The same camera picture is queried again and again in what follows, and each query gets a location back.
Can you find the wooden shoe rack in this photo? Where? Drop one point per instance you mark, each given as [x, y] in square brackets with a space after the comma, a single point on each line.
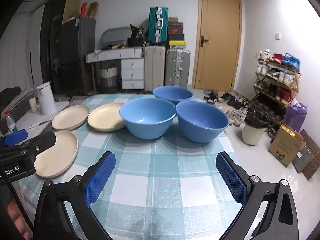
[296, 85]

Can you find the grey and white laundry basket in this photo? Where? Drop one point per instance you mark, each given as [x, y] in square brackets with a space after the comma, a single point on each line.
[108, 76]

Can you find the flat cardboard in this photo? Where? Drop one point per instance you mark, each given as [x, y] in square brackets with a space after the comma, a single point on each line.
[93, 10]

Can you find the brown shoe box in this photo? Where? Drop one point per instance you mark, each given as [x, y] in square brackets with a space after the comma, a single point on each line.
[173, 20]

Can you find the dark cloth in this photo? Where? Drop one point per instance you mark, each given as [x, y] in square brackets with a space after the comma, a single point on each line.
[10, 95]

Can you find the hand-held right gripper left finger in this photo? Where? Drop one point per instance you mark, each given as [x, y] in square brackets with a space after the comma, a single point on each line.
[100, 177]

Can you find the oval mirror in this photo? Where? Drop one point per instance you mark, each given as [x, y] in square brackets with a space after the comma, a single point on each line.
[115, 36]

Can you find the cardboard box with cat print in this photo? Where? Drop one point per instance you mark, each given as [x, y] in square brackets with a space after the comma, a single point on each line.
[282, 147]

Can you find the cream cup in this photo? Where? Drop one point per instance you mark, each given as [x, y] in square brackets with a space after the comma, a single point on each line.
[32, 105]

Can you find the beige trash bin black liner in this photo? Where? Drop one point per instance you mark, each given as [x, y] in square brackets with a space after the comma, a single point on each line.
[252, 135]

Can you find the teal checked tablecloth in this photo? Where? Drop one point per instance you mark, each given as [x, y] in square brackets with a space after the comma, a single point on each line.
[162, 170]

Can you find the yellow and black shoe box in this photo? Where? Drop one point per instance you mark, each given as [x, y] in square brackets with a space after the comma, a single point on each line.
[177, 44]

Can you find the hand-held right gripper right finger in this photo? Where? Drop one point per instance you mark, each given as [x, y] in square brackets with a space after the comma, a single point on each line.
[231, 177]

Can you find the white wall switch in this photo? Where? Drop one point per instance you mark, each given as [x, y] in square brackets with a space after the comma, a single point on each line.
[277, 36]

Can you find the teal suitcase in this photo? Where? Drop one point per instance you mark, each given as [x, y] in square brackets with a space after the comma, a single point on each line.
[153, 25]

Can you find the red flat box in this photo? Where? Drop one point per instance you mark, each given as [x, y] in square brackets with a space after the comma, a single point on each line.
[83, 10]

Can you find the white desk with drawers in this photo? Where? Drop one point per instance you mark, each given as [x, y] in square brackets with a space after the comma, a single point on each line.
[132, 67]

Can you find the person's left hand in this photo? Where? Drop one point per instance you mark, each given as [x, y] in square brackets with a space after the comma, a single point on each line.
[13, 215]

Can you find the black bag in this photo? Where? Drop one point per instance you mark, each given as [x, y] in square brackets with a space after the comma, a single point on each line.
[136, 33]

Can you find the beige suitcase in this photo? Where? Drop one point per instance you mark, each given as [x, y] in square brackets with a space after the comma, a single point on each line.
[155, 67]

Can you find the purple bag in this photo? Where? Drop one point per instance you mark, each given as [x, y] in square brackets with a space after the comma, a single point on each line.
[296, 115]

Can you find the blue bowl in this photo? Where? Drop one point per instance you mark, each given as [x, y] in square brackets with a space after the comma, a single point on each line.
[147, 127]
[172, 93]
[202, 130]

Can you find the silver suitcase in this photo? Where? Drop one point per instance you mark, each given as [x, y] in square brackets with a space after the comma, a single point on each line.
[177, 67]

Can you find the cream plate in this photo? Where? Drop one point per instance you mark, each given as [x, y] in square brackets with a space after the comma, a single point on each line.
[71, 117]
[105, 118]
[60, 155]

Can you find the shoe rack with shoes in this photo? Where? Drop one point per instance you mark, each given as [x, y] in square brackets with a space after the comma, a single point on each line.
[282, 76]

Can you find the wooden door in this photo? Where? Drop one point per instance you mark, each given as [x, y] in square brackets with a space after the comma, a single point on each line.
[217, 30]

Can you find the black shoe box red mark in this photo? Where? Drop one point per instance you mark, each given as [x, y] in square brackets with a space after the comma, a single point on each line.
[176, 31]

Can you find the white kettle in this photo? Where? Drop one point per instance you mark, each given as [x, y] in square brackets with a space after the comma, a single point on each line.
[47, 100]

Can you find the plastic water bottle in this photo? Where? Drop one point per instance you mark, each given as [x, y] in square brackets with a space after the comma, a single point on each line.
[11, 125]

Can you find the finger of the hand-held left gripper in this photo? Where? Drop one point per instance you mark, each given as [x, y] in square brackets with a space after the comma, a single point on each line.
[40, 142]
[15, 137]

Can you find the grey side cabinet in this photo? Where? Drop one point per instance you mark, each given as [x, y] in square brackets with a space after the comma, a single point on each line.
[25, 120]

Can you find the brown patterned doormat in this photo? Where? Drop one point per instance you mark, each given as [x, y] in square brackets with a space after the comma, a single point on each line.
[312, 165]

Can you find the grey mattress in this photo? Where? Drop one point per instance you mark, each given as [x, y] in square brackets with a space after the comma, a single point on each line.
[22, 102]

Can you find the row of assorted shoes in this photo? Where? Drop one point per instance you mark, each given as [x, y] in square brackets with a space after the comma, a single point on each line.
[225, 97]

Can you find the grey flat box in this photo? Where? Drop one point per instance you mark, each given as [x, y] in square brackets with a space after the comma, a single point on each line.
[301, 160]

